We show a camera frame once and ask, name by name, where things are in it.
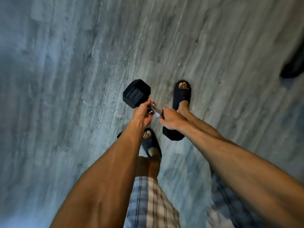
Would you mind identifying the person's left hand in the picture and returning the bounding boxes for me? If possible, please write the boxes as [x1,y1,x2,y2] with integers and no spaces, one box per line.
[132,97,157,127]

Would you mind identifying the plaid shorts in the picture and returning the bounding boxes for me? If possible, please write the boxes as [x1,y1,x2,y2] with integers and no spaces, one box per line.
[123,176,262,228]

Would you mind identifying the person's right hand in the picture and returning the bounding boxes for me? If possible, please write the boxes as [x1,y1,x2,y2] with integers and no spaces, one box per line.
[159,107,188,131]

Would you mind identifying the person's left leg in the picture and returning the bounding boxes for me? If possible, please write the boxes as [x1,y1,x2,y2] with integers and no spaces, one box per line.
[136,130,162,181]

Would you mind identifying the dark object on floor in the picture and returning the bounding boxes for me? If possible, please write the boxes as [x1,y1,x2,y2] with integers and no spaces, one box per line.
[280,43,304,79]

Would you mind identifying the person's right forearm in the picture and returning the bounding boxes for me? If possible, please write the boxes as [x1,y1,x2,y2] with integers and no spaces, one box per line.
[178,121,304,228]

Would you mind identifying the person's right leg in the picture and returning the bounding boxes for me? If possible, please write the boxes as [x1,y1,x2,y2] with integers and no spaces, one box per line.
[178,82,238,175]

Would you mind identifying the person's left forearm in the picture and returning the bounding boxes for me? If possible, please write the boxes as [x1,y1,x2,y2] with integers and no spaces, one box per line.
[49,118,146,228]

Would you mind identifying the black hex dumbbell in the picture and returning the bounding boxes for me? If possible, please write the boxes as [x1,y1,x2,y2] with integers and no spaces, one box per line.
[123,79,186,141]

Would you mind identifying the person's leg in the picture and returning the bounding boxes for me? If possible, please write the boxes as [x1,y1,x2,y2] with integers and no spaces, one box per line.
[136,130,162,181]
[178,82,238,175]

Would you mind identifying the black slide sandal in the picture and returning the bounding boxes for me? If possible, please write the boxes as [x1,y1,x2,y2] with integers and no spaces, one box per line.
[172,80,192,111]
[117,128,162,158]

